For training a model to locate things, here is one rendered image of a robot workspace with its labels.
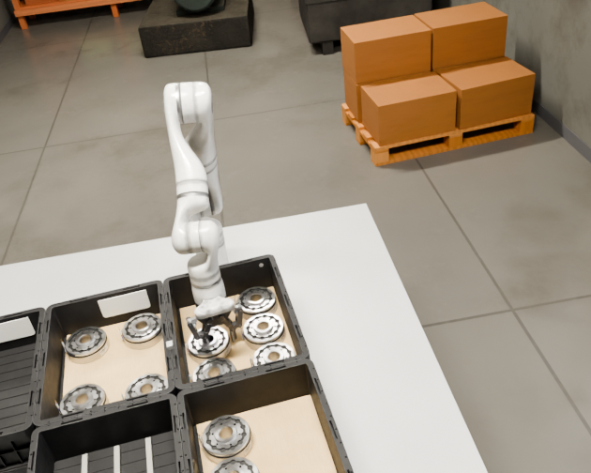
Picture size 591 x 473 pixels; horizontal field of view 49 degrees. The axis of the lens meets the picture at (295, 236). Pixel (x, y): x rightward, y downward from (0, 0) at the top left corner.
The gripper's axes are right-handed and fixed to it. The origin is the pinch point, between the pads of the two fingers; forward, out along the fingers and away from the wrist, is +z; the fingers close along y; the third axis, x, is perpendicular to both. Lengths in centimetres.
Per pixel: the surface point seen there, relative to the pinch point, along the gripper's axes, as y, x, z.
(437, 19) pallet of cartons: -188, -242, 19
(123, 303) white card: 21.3, -19.6, -3.7
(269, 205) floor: -54, -184, 84
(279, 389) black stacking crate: -8.8, 22.3, -1.5
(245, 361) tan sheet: -4.2, 7.3, 2.6
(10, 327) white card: 50, -22, -5
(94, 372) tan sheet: 31.4, -4.4, 2.5
